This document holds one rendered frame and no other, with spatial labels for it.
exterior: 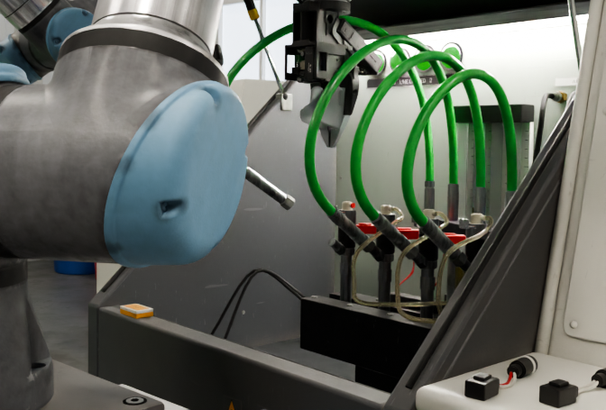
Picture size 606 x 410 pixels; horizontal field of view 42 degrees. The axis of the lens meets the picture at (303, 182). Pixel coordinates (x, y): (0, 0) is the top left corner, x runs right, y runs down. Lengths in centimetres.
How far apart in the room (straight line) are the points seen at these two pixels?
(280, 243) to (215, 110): 107
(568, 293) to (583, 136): 19
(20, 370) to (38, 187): 14
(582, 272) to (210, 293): 72
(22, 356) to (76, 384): 8
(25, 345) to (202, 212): 16
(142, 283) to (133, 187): 92
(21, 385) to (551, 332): 64
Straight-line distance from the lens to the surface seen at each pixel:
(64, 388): 62
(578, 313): 97
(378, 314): 114
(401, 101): 151
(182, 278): 141
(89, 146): 47
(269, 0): 707
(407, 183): 94
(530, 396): 82
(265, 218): 151
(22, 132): 50
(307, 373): 95
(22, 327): 57
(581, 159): 100
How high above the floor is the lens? 122
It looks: 3 degrees down
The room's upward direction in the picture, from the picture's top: 1 degrees clockwise
